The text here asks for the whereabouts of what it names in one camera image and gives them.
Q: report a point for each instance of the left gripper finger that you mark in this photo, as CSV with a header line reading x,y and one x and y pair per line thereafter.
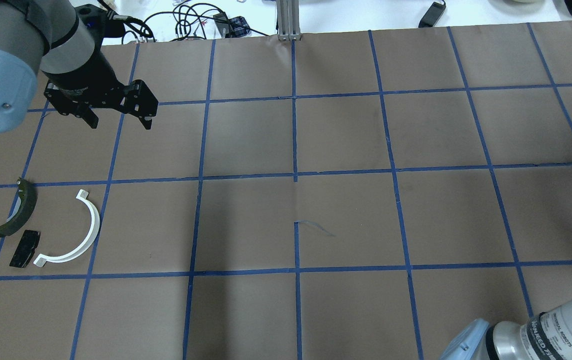
x,y
83,110
139,101

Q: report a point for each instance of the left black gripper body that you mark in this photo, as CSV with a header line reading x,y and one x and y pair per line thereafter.
x,y
87,71

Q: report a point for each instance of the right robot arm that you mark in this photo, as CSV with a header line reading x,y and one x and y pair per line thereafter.
x,y
546,336

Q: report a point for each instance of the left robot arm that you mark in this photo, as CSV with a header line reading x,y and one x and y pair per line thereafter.
x,y
64,42

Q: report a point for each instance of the green brake shoe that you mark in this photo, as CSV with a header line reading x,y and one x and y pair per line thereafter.
x,y
23,209

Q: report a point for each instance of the black brake pad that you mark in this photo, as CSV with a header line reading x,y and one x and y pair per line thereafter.
x,y
25,249

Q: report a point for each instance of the black power adapter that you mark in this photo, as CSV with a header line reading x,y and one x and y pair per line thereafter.
x,y
433,14

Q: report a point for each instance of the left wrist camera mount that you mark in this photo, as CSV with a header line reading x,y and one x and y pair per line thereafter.
x,y
101,23

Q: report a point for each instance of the white curved plastic bracket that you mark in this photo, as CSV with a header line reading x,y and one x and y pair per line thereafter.
x,y
69,221

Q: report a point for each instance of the aluminium frame post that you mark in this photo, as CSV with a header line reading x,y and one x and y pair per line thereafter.
x,y
288,20

